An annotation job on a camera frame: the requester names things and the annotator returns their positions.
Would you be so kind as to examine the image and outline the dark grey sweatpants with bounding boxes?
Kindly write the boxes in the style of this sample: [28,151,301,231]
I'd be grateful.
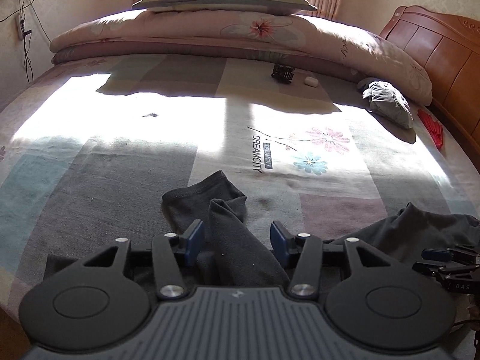
[42,169,480,293]

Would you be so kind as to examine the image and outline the grey bundled cloth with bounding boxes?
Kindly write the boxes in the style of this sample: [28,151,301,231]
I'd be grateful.
[357,77,413,129]

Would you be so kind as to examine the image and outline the white earbud case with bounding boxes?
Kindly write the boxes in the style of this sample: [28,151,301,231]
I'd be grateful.
[304,76,319,88]

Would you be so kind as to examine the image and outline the orange wooden headboard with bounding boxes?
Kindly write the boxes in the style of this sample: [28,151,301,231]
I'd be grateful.
[380,6,480,167]

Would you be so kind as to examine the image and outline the black hair claw clip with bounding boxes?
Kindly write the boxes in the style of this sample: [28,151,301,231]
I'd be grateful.
[271,63,295,85]

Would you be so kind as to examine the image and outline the pink floral folded quilt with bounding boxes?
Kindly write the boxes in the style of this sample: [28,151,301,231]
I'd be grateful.
[49,10,433,106]

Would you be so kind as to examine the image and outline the white power strip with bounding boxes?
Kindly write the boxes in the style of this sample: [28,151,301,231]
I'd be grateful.
[16,14,32,41]

